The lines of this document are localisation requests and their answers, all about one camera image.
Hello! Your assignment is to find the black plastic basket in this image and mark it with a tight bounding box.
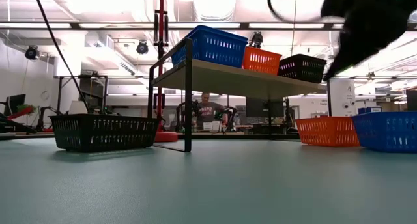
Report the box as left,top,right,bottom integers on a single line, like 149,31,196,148
48,113,160,153
277,53,328,84

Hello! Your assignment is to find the white box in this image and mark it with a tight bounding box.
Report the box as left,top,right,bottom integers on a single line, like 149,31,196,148
68,100,88,115
202,120,222,131

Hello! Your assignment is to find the orange plastic basket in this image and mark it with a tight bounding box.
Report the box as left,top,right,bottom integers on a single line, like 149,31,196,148
295,116,361,148
242,46,283,76

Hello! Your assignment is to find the black wall monitor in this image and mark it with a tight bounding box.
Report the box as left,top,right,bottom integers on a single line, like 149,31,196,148
245,98,285,118

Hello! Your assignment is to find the person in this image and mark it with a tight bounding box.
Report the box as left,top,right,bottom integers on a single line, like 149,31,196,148
195,92,226,131

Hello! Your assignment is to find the red slanted bar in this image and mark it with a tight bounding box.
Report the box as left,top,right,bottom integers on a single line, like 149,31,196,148
6,106,33,121

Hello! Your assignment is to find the blue storage bin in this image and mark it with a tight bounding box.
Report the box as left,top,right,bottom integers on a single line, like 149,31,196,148
357,106,382,115

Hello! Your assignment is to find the black hanging cable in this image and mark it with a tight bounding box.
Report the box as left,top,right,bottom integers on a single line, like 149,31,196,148
31,0,90,114

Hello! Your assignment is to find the dark computer monitor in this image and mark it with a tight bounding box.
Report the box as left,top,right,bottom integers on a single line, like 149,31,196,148
3,93,27,117

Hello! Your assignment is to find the black metal rack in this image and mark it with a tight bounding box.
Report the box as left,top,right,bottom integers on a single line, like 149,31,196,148
53,74,108,115

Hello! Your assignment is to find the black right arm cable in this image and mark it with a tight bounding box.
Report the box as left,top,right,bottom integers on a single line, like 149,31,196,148
266,0,326,23

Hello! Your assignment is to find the black-framed wooden shelf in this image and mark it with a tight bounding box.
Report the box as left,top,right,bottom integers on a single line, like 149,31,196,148
147,37,333,153

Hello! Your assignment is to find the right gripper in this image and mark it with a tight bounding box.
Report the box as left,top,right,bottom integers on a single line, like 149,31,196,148
323,11,417,82

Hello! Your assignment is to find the black ceiling spotlight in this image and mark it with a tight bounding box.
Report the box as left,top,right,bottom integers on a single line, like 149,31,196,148
24,44,40,61
136,40,150,55
249,31,264,49

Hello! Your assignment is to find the white ventilation duct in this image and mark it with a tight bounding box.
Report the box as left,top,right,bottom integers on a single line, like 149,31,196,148
83,31,137,77

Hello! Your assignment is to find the red stand with pole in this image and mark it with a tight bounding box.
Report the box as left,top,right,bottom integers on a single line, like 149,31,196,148
143,0,182,143

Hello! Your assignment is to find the long ceiling light fixture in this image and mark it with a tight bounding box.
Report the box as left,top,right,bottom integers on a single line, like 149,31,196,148
0,21,341,32

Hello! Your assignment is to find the blue plastic basket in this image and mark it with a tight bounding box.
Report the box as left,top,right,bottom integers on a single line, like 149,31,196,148
351,111,417,154
171,24,249,68

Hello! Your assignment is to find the green plant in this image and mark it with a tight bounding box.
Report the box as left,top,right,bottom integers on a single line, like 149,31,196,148
16,103,37,114

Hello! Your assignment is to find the black slanted bar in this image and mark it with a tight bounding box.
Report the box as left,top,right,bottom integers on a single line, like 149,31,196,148
0,112,37,135

